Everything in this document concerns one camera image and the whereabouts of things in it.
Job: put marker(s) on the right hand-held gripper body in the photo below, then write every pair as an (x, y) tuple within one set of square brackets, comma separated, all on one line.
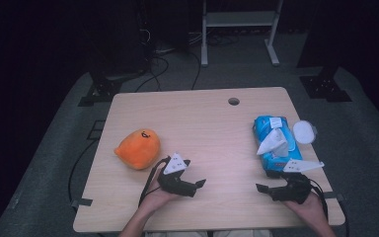
[(294, 191)]

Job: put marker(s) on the black stand with base plate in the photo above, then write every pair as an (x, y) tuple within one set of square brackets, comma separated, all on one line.
[(103, 89), (324, 87)]

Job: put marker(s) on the grey tape piece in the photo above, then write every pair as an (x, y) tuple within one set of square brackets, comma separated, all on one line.
[(83, 202), (332, 195)]

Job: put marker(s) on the white round lid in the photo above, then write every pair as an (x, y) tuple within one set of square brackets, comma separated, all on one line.
[(303, 132)]

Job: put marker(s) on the person's left hand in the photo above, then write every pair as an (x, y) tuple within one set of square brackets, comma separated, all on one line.
[(154, 199)]

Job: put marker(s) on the blue wet wipe pack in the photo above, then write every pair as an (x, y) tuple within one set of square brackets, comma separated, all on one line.
[(261, 126)]

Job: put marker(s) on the white wet wipe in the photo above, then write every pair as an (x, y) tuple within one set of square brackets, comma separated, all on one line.
[(271, 141)]

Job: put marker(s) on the white metal stand frame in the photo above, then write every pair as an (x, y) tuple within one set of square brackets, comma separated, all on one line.
[(240, 18)]

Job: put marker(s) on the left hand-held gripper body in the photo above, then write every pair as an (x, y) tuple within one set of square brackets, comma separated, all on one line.
[(177, 184)]

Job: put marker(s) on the orange plush toy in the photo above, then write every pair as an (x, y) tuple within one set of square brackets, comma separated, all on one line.
[(138, 148)]

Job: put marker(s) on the person's right hand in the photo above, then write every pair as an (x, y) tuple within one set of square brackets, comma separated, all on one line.
[(311, 210)]

